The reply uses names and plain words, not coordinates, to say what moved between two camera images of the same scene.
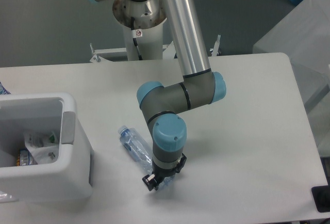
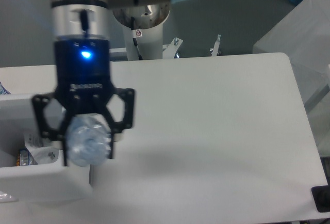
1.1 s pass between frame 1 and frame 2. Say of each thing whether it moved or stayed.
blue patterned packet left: stayed
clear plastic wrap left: stayed
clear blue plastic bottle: moved
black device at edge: stayed
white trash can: stayed
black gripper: moved
